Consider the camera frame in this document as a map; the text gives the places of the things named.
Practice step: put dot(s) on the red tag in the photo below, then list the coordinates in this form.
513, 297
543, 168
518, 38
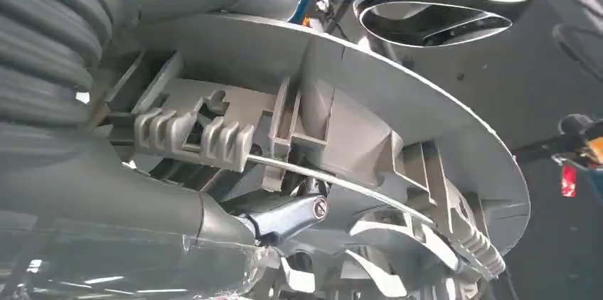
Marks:
568, 181

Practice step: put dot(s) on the robot right arm ribbed sleeve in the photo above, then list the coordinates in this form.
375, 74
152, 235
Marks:
47, 39

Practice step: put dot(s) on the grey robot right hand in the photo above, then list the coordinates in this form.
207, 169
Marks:
94, 203

